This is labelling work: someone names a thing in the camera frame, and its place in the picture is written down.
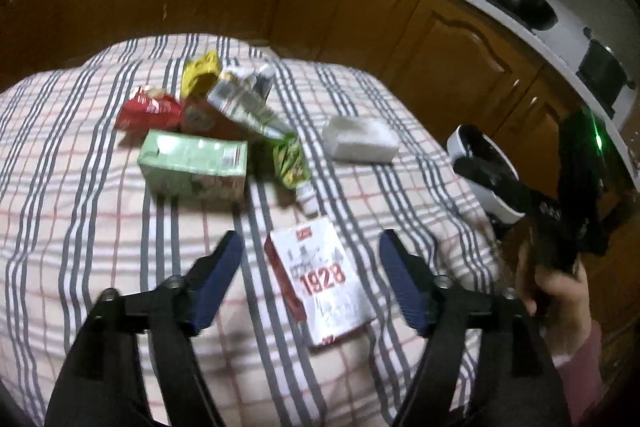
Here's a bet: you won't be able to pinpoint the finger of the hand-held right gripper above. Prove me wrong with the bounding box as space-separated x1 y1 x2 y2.
452 156 548 220

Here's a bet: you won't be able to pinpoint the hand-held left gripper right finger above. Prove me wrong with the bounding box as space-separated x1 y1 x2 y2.
378 229 573 427

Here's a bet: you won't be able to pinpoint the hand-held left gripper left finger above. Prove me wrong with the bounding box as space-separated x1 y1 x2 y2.
45 230 246 427

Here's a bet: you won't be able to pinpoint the white trash bin black bag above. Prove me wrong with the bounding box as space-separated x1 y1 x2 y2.
446 124 531 228

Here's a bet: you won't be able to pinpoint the white red box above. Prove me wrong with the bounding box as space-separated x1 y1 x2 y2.
263 216 378 348

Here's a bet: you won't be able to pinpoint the small white bottle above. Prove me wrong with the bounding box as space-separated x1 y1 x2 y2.
295 182 321 217

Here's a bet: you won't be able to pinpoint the green box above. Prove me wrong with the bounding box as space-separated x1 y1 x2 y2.
137 130 249 200

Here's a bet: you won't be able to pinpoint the white tissue pack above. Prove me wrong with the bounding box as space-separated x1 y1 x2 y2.
321 116 401 164

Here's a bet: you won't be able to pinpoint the brown box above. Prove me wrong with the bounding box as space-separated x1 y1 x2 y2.
180 97 251 142

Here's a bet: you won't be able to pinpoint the silver green snack bag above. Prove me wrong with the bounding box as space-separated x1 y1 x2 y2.
206 69 296 140

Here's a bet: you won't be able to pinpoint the red snack bag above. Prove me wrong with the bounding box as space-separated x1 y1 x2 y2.
115 86 182 132

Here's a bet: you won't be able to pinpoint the white blue carton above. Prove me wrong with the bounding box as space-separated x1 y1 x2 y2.
245 63 277 102

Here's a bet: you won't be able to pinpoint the yellow snack bag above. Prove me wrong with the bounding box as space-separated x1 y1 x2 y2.
180 52 222 98

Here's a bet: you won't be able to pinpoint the person's right forearm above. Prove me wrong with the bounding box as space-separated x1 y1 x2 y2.
552 321 607 425

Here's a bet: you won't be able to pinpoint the person's right hand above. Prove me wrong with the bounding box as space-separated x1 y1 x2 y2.
517 237 593 358

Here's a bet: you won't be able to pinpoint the black induction cooker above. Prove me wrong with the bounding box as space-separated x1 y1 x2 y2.
575 72 618 120

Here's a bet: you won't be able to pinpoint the plaid tablecloth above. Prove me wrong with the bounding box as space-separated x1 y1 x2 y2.
0 33 506 427

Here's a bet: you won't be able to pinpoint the black cooking pot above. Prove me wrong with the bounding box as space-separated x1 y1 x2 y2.
576 28 637 102

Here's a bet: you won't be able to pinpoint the brown wooden lower cabinets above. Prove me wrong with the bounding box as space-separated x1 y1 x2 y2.
0 0 640 358

